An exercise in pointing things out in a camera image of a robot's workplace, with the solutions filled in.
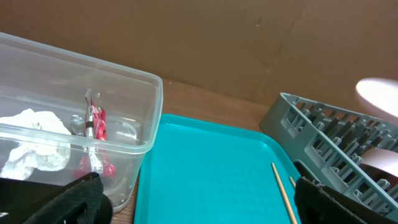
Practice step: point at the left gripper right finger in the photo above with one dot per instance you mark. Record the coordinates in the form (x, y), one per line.
(318, 204)

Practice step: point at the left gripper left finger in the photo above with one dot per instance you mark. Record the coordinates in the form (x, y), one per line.
(80, 201)

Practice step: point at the red silver snack wrapper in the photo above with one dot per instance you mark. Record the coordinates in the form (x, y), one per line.
(92, 126)

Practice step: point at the white napkin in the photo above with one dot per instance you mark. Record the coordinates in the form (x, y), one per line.
(35, 153)

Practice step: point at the small pink bowl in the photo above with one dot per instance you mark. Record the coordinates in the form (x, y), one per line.
(381, 159)

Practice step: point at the large white plate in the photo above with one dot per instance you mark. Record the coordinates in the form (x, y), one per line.
(379, 95)

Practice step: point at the grey dishwasher rack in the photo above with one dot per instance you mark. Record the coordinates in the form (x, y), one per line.
(330, 143)

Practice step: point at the clear plastic waste bin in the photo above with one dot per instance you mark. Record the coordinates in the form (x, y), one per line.
(65, 114)

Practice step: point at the right wooden chopstick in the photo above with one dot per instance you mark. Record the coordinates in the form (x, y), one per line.
(292, 182)

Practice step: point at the wooden chopstick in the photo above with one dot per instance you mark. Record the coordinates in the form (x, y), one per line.
(292, 182)
(284, 195)

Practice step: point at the left wooden chopstick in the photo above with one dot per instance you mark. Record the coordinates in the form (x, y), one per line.
(284, 195)

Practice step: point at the teal serving tray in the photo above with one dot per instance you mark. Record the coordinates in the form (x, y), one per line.
(202, 172)

